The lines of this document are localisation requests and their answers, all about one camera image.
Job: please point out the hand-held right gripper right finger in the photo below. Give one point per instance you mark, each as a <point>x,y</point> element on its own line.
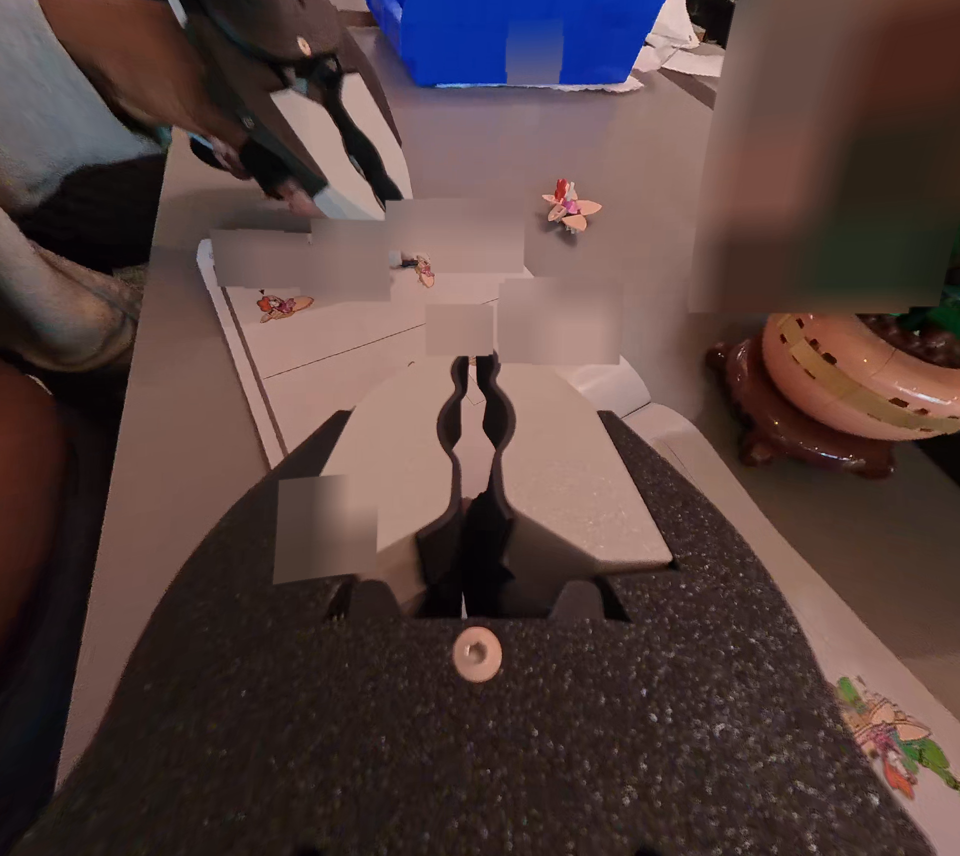
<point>570,481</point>

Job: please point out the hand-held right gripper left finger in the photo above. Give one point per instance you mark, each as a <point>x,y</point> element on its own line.
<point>405,451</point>

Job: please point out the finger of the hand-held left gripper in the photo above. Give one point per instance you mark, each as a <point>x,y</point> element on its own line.
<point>322,151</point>
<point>379,114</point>

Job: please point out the white instruction booklet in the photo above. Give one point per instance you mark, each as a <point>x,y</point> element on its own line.
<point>337,361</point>

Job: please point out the person's left forearm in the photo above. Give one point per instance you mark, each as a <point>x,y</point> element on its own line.
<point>52,106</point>

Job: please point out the person's left hand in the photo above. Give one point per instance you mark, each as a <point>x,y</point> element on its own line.
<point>127,54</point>

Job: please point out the small brick flower toy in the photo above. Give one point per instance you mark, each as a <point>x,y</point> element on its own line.
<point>570,208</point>

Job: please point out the pink brick flower pot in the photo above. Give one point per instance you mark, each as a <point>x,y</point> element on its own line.
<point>825,376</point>

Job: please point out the person's grey fleece jacket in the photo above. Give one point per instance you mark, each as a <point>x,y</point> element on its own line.
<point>60,301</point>

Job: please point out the person's leg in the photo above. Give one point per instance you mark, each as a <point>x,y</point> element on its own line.
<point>22,496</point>

